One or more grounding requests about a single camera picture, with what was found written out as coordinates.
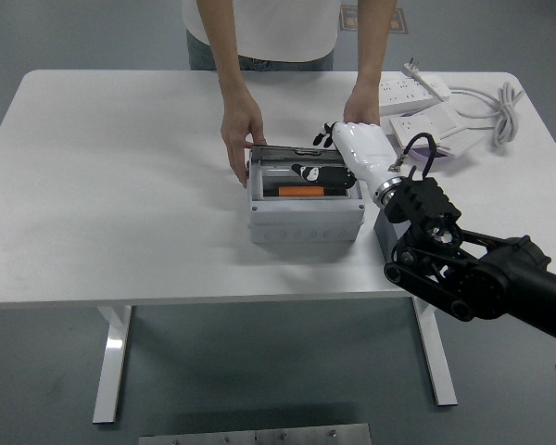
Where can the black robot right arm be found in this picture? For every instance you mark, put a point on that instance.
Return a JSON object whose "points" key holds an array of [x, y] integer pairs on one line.
{"points": [[491, 278]]}

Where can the person's right forearm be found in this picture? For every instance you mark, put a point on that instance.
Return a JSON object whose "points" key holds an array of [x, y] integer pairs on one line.
{"points": [[227, 51]]}

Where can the person's torso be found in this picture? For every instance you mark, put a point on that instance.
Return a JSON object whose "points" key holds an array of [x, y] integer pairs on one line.
{"points": [[269, 28]]}

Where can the grey block with round hole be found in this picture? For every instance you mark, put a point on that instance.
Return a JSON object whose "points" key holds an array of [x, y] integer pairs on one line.
{"points": [[384, 236]]}

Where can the orange cylindrical battery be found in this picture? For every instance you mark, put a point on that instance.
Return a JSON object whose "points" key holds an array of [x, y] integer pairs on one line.
{"points": [[301, 191]]}

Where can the person's right hand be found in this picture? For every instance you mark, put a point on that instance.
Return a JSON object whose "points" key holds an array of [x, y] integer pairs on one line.
{"points": [[238, 130]]}

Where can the person's left hand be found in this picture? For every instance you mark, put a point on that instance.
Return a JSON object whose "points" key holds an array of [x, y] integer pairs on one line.
{"points": [[361, 106]]}

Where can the small white socket strip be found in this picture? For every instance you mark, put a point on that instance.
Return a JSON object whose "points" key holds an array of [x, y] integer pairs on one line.
{"points": [[410, 127]]}

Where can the brown floor sign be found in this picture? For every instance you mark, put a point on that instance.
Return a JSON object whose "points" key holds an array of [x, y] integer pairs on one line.
{"points": [[399, 21]]}

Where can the grey metal plate with screws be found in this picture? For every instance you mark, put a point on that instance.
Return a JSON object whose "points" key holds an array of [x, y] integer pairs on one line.
{"points": [[255, 436]]}

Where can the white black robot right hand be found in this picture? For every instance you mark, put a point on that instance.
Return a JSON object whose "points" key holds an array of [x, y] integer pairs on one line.
{"points": [[370, 153]]}

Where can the grey plastic enclosure box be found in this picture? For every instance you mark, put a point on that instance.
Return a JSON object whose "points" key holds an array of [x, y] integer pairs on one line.
{"points": [[306, 220]]}

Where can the long white power strip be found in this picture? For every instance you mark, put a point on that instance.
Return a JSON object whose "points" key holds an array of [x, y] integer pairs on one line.
{"points": [[408, 92]]}

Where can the smoky transparent hinged lid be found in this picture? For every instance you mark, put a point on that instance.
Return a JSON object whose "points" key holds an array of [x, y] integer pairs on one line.
{"points": [[278, 149]]}

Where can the person's left forearm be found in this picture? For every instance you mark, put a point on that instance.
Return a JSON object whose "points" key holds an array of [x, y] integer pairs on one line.
{"points": [[375, 41]]}

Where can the white table leg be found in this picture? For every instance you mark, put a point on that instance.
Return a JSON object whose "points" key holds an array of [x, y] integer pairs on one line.
{"points": [[438, 366], [111, 361]]}

